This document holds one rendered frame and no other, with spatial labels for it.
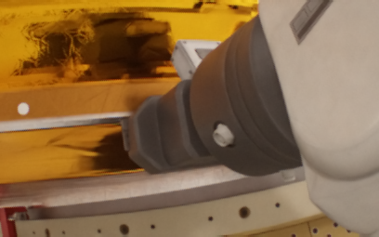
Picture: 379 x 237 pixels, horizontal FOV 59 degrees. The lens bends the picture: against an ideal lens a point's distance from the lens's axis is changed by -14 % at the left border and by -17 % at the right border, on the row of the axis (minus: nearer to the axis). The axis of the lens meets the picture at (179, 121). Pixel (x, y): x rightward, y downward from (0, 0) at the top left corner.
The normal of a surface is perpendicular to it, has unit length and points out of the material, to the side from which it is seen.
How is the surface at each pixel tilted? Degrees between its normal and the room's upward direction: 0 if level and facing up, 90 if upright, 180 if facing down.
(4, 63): 125
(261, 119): 118
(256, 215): 90
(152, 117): 90
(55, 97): 90
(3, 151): 90
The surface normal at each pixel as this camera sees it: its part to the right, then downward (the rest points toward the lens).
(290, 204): -0.12, -0.17
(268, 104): -0.26, 0.15
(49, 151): 0.39, -0.24
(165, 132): -0.90, 0.07
